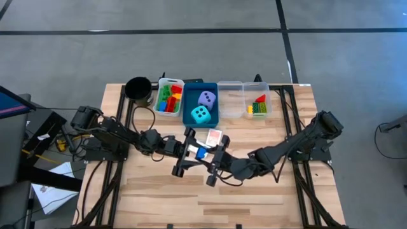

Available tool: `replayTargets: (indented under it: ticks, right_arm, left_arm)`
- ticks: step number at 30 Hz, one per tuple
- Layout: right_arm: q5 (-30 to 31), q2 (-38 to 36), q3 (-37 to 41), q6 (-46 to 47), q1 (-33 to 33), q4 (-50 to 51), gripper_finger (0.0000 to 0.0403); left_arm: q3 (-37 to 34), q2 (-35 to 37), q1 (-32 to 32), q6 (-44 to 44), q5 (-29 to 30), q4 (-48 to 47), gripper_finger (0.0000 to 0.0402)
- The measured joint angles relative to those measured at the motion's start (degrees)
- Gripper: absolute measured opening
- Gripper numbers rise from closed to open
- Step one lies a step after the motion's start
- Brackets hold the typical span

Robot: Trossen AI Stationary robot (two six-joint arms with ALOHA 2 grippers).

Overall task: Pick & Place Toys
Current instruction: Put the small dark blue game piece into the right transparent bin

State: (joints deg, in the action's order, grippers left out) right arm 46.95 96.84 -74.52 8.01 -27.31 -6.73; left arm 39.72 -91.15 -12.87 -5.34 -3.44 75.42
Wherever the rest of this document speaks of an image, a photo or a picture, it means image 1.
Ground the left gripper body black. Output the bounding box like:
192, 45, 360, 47
163, 127, 197, 178

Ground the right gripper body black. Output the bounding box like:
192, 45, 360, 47
205, 135, 242, 188

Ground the blue rectangular toy brick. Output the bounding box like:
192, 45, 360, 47
195, 146, 208, 161

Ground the teal foam die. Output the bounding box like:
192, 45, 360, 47
190, 105, 212, 125

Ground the long red toy brick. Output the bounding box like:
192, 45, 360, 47
165, 95, 177, 113

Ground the purple foam die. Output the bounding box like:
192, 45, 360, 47
197, 90, 217, 111

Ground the long green toy brick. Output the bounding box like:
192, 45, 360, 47
156, 85, 173, 111

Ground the white playing card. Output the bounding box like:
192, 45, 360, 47
187, 142, 210, 158

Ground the red playing card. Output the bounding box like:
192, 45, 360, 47
205, 128, 223, 147

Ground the white plastic bin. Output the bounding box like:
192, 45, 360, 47
153, 78, 185, 118

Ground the blue plastic tray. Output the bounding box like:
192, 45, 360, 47
182, 82, 220, 129

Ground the clear plastic container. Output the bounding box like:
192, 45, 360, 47
217, 80, 246, 120
242, 81, 273, 120

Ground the black cup with eyes print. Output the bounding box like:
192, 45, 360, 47
124, 76, 155, 108

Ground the black equipment stand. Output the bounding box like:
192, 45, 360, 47
18, 109, 83, 193

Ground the white paper sheet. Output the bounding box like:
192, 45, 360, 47
31, 161, 80, 216

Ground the grey computer case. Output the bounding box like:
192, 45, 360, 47
0, 94, 32, 188

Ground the blue computer monitor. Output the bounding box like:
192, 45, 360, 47
0, 85, 37, 120

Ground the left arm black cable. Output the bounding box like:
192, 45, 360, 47
131, 105, 157, 163

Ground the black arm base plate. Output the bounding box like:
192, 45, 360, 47
85, 139, 130, 162
285, 135, 332, 162

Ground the thick black power cable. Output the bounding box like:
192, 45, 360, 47
81, 160, 104, 222

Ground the yellow cable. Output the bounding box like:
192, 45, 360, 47
21, 136, 83, 165

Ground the thin black floor cable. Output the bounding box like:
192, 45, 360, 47
34, 106, 79, 111

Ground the black stand with cable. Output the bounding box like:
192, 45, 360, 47
374, 114, 407, 160

